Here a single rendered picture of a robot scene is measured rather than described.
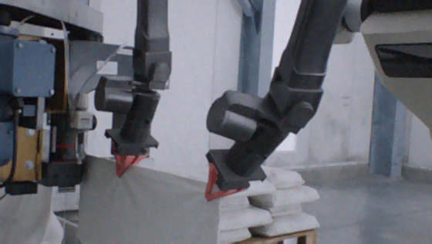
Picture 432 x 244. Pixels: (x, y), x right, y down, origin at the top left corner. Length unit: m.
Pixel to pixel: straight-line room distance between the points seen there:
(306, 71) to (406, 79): 0.48
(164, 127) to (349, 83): 3.70
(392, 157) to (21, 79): 8.83
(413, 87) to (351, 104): 8.00
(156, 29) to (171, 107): 5.48
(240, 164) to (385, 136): 8.92
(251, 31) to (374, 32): 6.11
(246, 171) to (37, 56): 0.40
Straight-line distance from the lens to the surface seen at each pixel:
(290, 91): 0.82
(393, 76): 1.28
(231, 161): 0.92
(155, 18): 1.10
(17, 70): 0.95
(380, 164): 9.86
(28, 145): 1.27
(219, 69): 7.05
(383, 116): 9.81
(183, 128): 6.70
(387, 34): 1.22
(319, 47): 0.81
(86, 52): 1.32
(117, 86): 1.10
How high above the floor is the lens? 1.24
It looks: 3 degrees down
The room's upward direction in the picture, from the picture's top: 3 degrees clockwise
